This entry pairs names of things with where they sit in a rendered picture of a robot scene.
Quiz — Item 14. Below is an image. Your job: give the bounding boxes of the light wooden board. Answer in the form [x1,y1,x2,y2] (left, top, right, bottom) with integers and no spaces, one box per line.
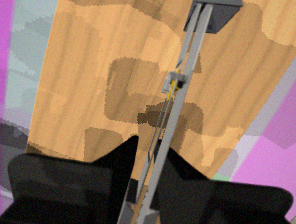
[25,0,296,180]

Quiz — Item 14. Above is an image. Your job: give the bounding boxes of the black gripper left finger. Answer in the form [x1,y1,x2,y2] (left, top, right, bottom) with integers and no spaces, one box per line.
[8,135,139,224]

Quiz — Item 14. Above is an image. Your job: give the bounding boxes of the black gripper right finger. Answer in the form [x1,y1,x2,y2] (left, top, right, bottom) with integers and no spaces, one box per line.
[157,147,294,224]

